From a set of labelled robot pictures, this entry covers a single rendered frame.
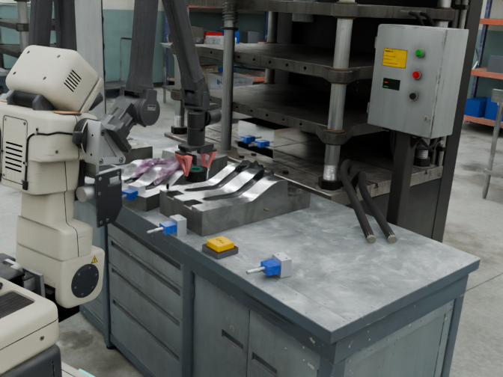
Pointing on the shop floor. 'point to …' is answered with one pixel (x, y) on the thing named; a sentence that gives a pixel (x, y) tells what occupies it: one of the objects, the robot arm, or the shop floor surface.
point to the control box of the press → (414, 95)
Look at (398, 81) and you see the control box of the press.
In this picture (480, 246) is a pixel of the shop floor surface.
